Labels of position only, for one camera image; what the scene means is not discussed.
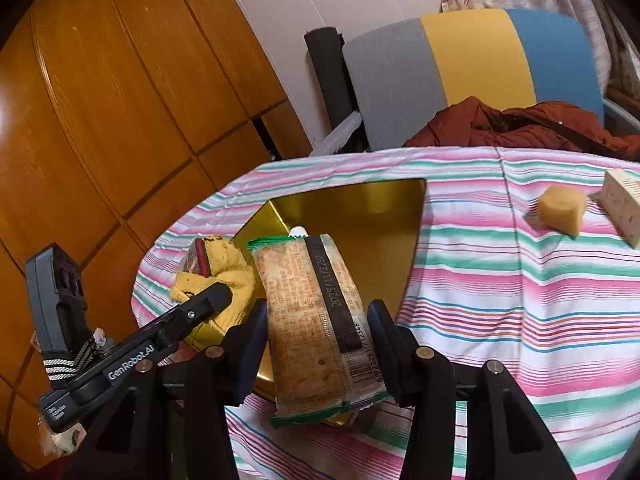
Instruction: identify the striped tablecloth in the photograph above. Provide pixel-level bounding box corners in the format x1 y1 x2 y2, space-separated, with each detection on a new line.
131 146 640 480

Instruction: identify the cracker packet with green edges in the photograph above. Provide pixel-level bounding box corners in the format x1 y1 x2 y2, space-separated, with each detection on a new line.
248 232 391 429

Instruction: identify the box of snack packets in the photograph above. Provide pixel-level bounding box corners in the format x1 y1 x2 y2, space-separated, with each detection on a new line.
187 178 427 428

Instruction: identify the white plastic strap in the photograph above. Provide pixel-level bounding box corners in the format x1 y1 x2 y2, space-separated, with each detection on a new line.
310 111 362 157

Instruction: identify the wooden wardrobe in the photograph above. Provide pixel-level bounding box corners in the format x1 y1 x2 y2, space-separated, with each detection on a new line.
0 0 311 466

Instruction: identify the dark red jacket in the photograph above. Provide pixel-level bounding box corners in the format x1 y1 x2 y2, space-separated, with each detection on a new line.
404 96 640 163

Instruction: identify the black foam roll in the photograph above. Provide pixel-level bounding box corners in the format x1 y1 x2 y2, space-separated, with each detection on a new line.
305 26 369 153

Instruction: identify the cream cardboard box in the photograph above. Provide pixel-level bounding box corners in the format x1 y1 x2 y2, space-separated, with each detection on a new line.
597 169 640 250

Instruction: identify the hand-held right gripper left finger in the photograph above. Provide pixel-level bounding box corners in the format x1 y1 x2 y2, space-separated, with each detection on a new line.
65 299 271 480

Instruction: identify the grey yellow blue chair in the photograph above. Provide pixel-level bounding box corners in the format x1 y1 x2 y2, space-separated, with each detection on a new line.
342 8 640 153

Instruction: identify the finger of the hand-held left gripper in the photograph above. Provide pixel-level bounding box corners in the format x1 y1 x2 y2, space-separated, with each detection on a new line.
145 281 234 358

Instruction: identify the yellow sponge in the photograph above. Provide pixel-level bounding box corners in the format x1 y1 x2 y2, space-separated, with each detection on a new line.
537 185 587 237

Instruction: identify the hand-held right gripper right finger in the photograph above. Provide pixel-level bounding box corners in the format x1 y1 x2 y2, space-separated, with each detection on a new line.
366 300 576 480

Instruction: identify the brown packet with red band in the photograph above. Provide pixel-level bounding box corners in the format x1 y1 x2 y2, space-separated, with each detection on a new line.
181 238 213 278

